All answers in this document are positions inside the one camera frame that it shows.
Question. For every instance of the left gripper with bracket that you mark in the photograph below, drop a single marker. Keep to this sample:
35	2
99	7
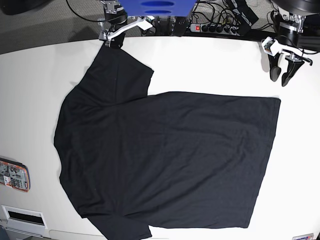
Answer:
274	49

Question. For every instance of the right gripper with bracket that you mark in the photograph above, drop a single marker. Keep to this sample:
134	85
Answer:
114	36

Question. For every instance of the black T-shirt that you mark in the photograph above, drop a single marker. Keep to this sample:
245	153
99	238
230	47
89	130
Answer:
175	160

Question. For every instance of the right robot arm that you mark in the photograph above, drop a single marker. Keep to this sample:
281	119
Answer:
113	13

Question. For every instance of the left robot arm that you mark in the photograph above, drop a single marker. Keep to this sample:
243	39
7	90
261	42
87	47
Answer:
294	40

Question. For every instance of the blue plastic stand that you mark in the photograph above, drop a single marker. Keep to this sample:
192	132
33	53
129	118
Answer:
172	8

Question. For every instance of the black device behind table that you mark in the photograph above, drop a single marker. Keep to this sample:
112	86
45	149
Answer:
244	15

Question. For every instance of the white power strip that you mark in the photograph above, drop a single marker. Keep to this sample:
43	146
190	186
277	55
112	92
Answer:
221	29

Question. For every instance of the sticker at table edge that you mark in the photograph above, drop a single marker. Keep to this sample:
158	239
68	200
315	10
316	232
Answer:
309	236

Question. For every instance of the orange clear parts box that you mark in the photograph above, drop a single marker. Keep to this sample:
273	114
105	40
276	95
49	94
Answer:
14	175

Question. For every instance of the white table cable slot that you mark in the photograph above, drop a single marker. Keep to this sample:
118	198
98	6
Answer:
15	216

